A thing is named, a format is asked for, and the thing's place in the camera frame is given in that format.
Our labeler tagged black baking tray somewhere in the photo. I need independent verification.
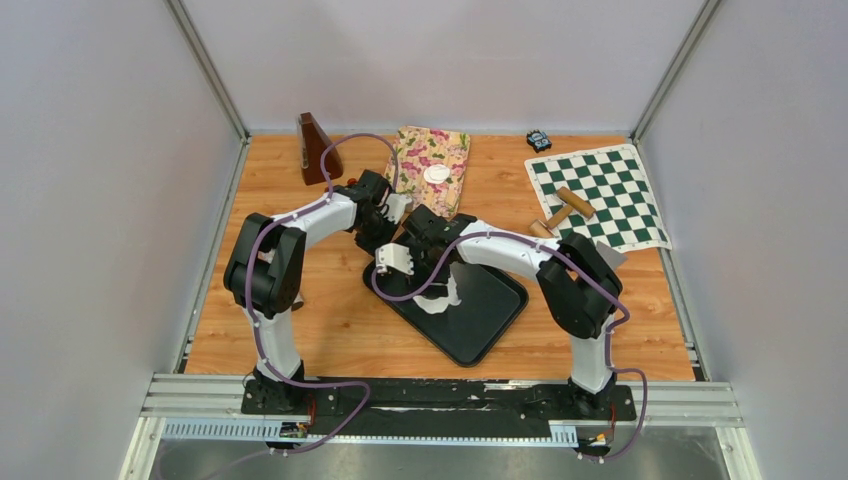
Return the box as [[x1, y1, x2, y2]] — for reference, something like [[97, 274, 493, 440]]
[[377, 227, 528, 367]]

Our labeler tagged wooden pastry roller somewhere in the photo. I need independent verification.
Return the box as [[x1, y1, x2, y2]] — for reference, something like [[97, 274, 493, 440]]
[[529, 187, 596, 238]]

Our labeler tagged wooden handled metal scraper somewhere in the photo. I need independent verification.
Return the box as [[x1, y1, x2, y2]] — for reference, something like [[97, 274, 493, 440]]
[[595, 241, 628, 271]]

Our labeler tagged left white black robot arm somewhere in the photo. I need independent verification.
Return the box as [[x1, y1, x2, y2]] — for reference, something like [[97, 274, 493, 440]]
[[223, 170, 411, 413]]

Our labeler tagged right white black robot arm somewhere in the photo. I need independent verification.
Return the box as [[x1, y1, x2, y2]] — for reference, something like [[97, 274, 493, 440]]
[[399, 206, 625, 418]]

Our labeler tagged floral rectangular tray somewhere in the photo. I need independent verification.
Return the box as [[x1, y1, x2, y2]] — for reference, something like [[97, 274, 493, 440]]
[[384, 126, 471, 218]]

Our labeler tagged brown wooden metronome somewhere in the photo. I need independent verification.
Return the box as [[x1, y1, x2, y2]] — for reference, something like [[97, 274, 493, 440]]
[[297, 112, 344, 186]]

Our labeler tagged small blue black toy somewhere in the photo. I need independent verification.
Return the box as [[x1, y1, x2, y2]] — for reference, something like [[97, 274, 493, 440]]
[[525, 130, 552, 153]]

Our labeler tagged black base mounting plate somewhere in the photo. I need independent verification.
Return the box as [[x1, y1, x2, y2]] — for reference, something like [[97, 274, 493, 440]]
[[241, 378, 637, 438]]

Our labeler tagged green white chess mat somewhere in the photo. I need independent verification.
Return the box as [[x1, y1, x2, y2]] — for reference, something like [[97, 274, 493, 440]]
[[524, 144, 672, 253]]

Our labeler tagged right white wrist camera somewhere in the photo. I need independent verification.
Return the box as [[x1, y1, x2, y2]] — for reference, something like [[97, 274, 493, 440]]
[[374, 243, 414, 275]]

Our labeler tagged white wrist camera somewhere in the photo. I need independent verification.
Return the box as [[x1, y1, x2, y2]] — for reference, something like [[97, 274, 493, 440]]
[[384, 193, 413, 224], [374, 243, 414, 275]]

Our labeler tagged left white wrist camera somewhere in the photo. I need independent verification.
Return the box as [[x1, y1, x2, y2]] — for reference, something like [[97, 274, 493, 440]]
[[384, 193, 413, 224]]

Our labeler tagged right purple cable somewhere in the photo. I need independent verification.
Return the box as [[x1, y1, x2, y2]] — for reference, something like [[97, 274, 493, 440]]
[[370, 231, 649, 463]]

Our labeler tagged purple cable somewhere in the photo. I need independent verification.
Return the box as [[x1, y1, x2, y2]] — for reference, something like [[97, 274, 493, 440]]
[[243, 133, 400, 458], [370, 231, 649, 463]]

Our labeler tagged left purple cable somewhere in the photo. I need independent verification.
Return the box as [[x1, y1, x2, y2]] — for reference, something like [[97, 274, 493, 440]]
[[243, 133, 400, 458]]

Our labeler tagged aluminium frame rail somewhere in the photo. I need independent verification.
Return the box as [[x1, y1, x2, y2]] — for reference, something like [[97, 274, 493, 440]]
[[120, 374, 761, 479]]

